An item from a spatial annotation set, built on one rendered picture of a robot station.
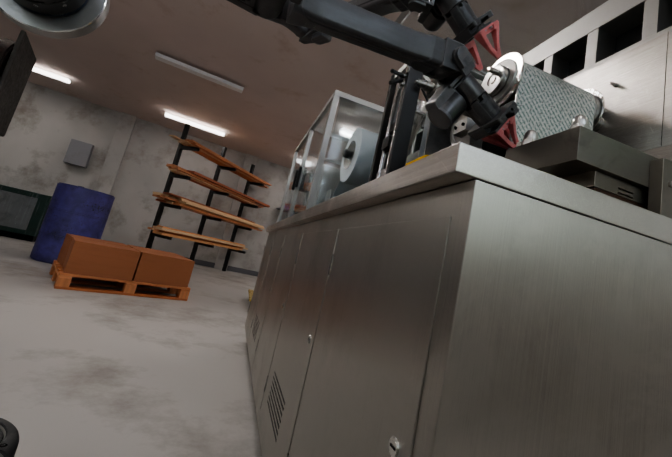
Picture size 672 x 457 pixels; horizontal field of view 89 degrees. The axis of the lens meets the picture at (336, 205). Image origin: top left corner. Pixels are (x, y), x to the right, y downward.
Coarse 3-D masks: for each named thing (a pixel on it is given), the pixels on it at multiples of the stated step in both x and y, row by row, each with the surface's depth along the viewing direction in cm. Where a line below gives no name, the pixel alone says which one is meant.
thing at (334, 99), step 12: (336, 96) 177; (348, 96) 179; (324, 108) 196; (336, 108) 176; (372, 108) 182; (324, 132) 175; (300, 144) 267; (324, 144) 172; (324, 156) 171; (300, 168) 222; (288, 180) 282; (312, 180) 171; (312, 192) 168; (312, 204) 167; (288, 216) 221
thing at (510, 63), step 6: (504, 60) 84; (510, 60) 82; (510, 66) 82; (516, 66) 80; (510, 72) 81; (516, 72) 80; (510, 78) 80; (510, 84) 80; (504, 90) 81; (498, 96) 83; (594, 114) 86
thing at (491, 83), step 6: (498, 66) 84; (504, 66) 83; (504, 72) 81; (486, 78) 87; (492, 78) 85; (498, 78) 82; (504, 78) 81; (486, 84) 86; (492, 84) 85; (498, 84) 82; (504, 84) 82; (486, 90) 86; (492, 90) 83; (498, 90) 83; (492, 96) 85
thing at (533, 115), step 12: (516, 96) 78; (528, 108) 79; (540, 108) 80; (552, 108) 81; (516, 120) 77; (528, 120) 78; (540, 120) 80; (552, 120) 81; (564, 120) 82; (540, 132) 79; (552, 132) 80
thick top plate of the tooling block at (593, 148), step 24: (528, 144) 65; (552, 144) 60; (576, 144) 56; (600, 144) 57; (624, 144) 58; (552, 168) 60; (576, 168) 58; (600, 168) 56; (624, 168) 58; (648, 168) 59
